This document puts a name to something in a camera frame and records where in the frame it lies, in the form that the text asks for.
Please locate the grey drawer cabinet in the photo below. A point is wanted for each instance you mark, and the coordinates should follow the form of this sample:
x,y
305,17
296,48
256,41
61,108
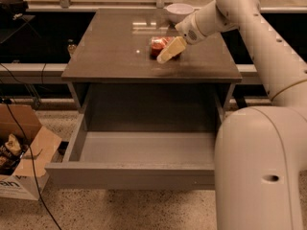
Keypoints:
x,y
118,85

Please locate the red crushed coke can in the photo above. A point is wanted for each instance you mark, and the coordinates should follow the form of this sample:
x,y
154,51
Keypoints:
x,y
158,43

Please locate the black bag on shelf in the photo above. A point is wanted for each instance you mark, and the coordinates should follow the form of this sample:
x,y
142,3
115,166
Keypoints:
x,y
10,9

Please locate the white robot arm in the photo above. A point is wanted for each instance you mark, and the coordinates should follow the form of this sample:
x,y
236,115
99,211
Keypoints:
x,y
260,151

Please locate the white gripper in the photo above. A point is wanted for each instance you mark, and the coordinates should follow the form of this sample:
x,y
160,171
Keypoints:
x,y
188,31

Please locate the white ceramic bowl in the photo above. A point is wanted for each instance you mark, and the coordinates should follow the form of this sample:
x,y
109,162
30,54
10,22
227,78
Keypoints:
x,y
178,11

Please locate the open grey top drawer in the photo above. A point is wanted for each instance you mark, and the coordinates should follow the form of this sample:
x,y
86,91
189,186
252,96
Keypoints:
x,y
108,153

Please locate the cardboard box with snacks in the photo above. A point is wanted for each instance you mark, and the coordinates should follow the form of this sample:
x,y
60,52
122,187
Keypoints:
x,y
26,147

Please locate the small glass bottle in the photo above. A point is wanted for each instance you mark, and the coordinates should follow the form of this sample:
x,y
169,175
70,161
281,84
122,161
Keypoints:
x,y
71,47

